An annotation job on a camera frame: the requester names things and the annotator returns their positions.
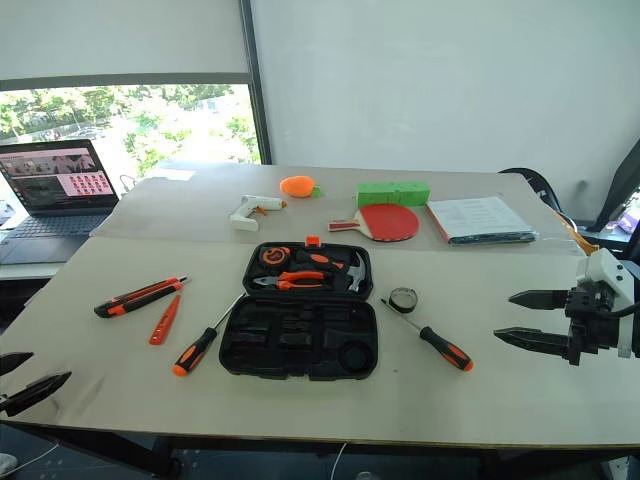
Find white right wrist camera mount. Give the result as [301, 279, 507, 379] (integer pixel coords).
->
[575, 247, 634, 359]

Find white roller blind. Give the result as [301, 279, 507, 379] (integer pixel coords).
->
[0, 0, 252, 92]

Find green foam block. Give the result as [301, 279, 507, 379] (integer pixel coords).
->
[355, 180, 433, 209]

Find black office chair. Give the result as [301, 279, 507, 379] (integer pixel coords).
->
[497, 166, 602, 257]

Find black electrical tape roll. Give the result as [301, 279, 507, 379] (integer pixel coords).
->
[389, 286, 419, 316]

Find orange tester pen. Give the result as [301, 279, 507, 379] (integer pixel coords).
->
[148, 294, 183, 347]

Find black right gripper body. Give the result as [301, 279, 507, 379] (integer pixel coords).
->
[564, 282, 626, 367]

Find black tool case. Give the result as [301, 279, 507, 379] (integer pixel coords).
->
[218, 241, 380, 382]

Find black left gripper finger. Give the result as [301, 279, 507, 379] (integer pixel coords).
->
[0, 351, 35, 378]
[0, 370, 73, 418]

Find black orange screwdriver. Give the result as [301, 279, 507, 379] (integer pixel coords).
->
[171, 294, 246, 378]
[380, 297, 475, 374]

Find orange handled pliers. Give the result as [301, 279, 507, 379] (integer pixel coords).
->
[251, 269, 327, 292]

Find black table leg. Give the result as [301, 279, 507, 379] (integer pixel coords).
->
[0, 423, 182, 477]

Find stack of printed papers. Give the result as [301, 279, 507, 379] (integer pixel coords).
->
[425, 195, 538, 247]

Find dark window frame post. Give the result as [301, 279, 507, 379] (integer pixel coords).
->
[238, 0, 274, 167]

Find white glue gun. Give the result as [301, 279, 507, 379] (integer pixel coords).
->
[228, 193, 289, 233]

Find black orange tape measure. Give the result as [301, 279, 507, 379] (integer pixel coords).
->
[262, 246, 292, 267]

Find open grey laptop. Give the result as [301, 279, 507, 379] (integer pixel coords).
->
[0, 139, 121, 266]

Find black orange claw hammer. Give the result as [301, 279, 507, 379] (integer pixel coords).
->
[294, 249, 370, 294]

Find black orange utility knife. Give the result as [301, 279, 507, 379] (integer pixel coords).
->
[93, 274, 191, 320]

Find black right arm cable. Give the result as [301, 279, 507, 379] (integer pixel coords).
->
[606, 299, 640, 320]

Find red table tennis paddle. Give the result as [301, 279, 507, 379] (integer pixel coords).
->
[327, 202, 422, 243]

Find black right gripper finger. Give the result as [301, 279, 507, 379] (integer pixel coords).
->
[508, 289, 569, 313]
[493, 326, 572, 363]

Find white hanging cable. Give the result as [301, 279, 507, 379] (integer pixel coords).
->
[333, 440, 349, 480]

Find orange plush carrot toy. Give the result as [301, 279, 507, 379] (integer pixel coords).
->
[278, 174, 327, 201]

